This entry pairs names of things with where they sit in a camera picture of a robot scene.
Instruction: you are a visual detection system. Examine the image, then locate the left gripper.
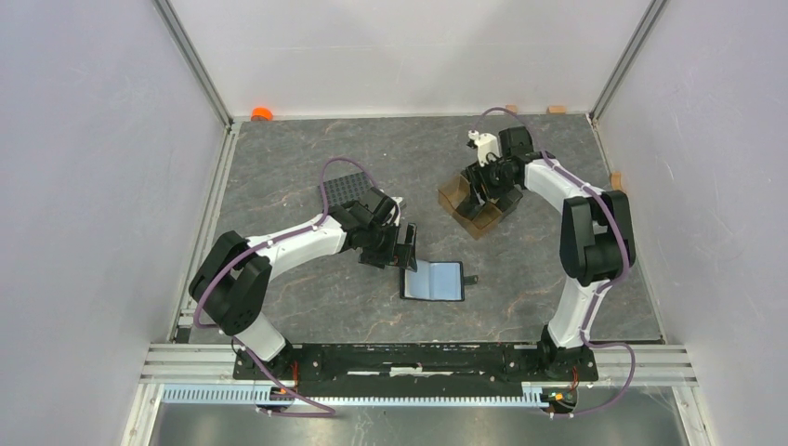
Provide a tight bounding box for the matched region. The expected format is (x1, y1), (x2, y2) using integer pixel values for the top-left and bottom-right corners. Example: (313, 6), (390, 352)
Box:
(360, 220), (416, 272)

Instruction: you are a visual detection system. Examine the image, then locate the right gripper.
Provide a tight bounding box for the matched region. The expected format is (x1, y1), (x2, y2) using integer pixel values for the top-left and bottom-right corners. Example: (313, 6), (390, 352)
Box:
(466, 153), (517, 206)

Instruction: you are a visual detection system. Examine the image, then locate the amber and black organizer box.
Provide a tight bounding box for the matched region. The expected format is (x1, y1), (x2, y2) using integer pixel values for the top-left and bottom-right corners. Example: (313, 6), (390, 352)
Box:
(438, 175), (523, 240)

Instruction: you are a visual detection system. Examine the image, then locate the black card holder wallet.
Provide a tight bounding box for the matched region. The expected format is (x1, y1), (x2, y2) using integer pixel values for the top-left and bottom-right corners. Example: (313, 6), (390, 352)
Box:
(400, 260), (479, 302)

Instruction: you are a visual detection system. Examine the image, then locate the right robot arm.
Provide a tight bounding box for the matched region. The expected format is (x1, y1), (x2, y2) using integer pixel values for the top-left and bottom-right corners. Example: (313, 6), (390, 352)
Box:
(457, 126), (636, 379)

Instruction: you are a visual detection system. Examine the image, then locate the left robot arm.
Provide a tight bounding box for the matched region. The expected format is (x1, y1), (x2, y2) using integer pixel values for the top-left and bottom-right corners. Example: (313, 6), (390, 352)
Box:
(188, 187), (417, 379)

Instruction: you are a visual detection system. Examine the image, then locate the dark grey stud baseplate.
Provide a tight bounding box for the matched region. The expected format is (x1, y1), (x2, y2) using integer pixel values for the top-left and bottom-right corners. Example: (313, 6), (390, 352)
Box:
(323, 172), (373, 207)

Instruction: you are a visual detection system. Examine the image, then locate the curved wooden piece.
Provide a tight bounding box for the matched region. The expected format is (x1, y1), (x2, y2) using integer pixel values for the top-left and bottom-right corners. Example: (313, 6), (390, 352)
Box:
(610, 172), (625, 191)

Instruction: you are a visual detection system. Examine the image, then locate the orange round cap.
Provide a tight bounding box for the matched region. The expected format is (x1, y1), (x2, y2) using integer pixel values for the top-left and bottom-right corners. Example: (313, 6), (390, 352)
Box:
(250, 107), (273, 122)

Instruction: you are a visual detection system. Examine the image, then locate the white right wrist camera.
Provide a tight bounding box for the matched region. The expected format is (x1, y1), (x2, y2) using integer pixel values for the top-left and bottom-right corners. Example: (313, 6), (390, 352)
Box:
(467, 130), (502, 167)

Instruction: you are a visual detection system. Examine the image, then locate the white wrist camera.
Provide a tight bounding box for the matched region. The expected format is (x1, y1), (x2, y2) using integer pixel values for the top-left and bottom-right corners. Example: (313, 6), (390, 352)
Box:
(387, 197), (403, 226)
(467, 130), (502, 167)

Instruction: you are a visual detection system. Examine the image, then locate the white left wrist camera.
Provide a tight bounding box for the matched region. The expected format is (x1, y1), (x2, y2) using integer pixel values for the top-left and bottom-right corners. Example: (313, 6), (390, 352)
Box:
(387, 197), (403, 226)

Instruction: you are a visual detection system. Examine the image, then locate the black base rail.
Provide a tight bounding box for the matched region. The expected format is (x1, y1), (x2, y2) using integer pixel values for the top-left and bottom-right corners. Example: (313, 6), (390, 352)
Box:
(266, 342), (598, 398)

